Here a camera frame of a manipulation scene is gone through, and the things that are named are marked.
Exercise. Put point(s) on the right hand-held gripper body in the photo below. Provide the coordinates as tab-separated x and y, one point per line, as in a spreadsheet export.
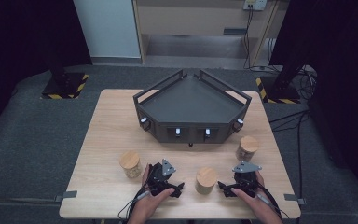
245	180

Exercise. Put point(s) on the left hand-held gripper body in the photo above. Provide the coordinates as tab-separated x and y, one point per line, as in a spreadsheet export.
159	175

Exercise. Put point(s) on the glass jar of green grains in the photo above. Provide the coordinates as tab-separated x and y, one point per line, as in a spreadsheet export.
206	180

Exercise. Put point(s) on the glass jar of pale nuts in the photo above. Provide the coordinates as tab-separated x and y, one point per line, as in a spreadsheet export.
130	163

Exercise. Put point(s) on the glass jar of brown grains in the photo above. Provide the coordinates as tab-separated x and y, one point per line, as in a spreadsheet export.
248	147

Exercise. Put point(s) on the black metal corner rack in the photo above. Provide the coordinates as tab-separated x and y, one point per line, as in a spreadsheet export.
192	109

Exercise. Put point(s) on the person's right hand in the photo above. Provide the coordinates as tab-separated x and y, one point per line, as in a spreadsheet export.
261	202

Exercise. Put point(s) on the person's left hand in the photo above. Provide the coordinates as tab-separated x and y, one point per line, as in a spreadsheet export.
149	203

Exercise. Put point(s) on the grey tape strip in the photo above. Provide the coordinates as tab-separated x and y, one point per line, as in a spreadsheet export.
66	195
293	198

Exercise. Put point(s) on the black curtain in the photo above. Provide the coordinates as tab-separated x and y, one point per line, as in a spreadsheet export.
345	62
18	37

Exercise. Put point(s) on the black base plate, hazard tape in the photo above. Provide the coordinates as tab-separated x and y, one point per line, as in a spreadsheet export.
287	96
71	88

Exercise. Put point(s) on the black stand post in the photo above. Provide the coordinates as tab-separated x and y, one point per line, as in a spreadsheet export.
287	76
59	73

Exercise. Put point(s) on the white wall socket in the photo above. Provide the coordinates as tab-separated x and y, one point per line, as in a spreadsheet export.
254	4

